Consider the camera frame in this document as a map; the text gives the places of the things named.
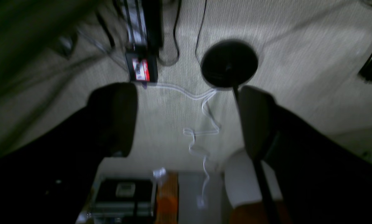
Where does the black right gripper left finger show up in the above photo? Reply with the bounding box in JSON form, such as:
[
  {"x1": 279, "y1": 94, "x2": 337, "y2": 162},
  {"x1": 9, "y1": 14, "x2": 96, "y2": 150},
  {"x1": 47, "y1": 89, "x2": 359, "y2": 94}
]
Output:
[{"x1": 0, "y1": 83, "x2": 138, "y2": 224}]

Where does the white thin cable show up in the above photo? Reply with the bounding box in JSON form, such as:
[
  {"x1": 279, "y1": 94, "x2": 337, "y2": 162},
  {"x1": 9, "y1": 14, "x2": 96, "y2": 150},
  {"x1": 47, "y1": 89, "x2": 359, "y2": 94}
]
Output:
[{"x1": 148, "y1": 83, "x2": 221, "y2": 208}]

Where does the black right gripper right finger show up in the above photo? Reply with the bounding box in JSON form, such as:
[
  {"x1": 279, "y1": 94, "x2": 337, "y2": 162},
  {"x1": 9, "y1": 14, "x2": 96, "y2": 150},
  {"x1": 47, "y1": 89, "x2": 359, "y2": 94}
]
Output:
[{"x1": 238, "y1": 86, "x2": 372, "y2": 224}]

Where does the black red power strip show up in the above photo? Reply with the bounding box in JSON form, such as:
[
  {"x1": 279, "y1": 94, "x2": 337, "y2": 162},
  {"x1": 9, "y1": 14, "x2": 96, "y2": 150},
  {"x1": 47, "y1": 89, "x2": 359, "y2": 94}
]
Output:
[{"x1": 125, "y1": 51, "x2": 158, "y2": 83}]

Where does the black floor cable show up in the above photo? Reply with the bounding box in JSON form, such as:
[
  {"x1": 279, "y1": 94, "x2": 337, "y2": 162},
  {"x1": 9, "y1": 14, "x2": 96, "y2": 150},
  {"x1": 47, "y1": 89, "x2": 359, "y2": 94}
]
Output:
[{"x1": 158, "y1": 0, "x2": 207, "y2": 66}]

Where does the black round stand base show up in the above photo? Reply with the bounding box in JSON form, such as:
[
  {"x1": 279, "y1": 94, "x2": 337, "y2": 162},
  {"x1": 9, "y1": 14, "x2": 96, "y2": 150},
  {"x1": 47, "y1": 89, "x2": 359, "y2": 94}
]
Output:
[{"x1": 200, "y1": 39, "x2": 259, "y2": 88}]

